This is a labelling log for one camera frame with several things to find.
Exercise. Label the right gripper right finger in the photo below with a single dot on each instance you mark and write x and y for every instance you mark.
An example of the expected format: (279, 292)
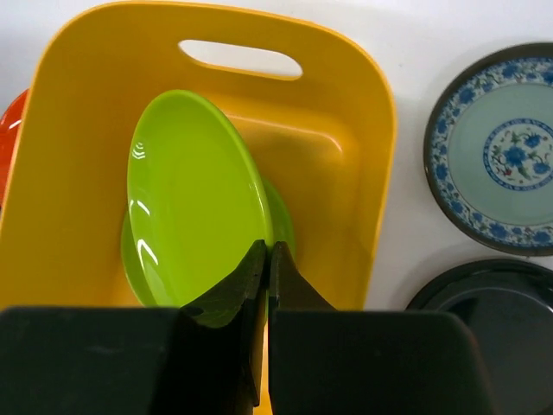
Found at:
(328, 361)

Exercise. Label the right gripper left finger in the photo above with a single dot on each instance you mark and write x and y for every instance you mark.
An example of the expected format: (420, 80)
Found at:
(202, 358)

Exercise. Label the orange plate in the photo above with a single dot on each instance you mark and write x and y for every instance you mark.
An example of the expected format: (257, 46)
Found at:
(9, 127)

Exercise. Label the green plate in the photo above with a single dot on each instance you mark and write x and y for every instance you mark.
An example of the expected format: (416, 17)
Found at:
(282, 229)
(196, 199)

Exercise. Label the yellow plastic bin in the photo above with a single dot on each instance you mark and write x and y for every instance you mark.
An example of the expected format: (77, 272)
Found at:
(313, 107)

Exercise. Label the right blue patterned plate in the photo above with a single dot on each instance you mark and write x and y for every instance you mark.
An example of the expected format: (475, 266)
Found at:
(487, 150)

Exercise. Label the right black plate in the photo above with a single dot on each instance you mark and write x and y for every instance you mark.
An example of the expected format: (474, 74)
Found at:
(507, 304)

